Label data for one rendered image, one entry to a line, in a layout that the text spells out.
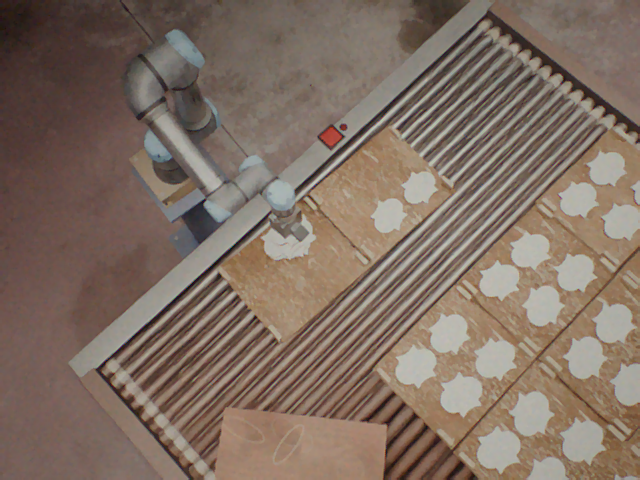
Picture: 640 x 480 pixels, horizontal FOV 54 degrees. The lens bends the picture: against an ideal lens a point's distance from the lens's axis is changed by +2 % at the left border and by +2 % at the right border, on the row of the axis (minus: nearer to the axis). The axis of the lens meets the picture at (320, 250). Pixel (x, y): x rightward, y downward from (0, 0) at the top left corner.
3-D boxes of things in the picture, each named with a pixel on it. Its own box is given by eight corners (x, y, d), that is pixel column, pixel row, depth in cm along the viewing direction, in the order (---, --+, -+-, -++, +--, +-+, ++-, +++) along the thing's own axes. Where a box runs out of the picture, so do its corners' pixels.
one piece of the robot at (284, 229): (294, 236, 181) (296, 252, 197) (313, 215, 183) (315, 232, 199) (263, 212, 183) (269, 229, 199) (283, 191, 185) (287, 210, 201)
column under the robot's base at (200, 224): (167, 238, 316) (109, 166, 232) (228, 195, 322) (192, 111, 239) (210, 294, 307) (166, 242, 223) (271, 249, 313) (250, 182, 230)
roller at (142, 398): (131, 401, 207) (126, 400, 202) (511, 45, 245) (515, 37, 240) (140, 412, 206) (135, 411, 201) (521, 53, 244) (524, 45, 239)
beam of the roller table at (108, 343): (73, 364, 213) (66, 362, 207) (475, 2, 253) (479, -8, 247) (88, 382, 211) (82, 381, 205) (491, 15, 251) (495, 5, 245)
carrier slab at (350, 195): (306, 196, 223) (306, 194, 221) (388, 127, 230) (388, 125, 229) (372, 265, 215) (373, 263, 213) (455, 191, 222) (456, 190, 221)
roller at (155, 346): (112, 379, 209) (107, 378, 204) (492, 30, 247) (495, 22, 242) (121, 390, 208) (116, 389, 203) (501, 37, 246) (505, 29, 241)
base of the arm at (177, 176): (144, 166, 222) (137, 156, 213) (173, 137, 225) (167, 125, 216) (175, 193, 220) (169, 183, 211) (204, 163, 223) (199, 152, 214)
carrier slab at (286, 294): (217, 270, 215) (216, 269, 213) (305, 197, 222) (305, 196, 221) (281, 345, 207) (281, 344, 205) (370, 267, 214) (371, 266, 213)
